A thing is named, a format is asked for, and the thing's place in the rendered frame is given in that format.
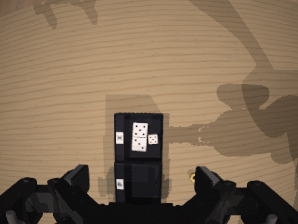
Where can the grey die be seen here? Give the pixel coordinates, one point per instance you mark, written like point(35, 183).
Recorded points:
point(153, 138)

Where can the white domino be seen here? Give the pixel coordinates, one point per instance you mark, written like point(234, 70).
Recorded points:
point(139, 136)

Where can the yellow hex nut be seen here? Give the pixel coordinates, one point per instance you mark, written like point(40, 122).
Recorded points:
point(192, 177)

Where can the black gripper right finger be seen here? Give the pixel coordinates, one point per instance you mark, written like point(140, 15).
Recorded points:
point(209, 204)

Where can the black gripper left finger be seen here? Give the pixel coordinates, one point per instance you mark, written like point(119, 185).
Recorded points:
point(46, 198)

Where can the black three-compartment bin rack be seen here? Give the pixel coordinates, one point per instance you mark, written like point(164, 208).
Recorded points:
point(143, 183)

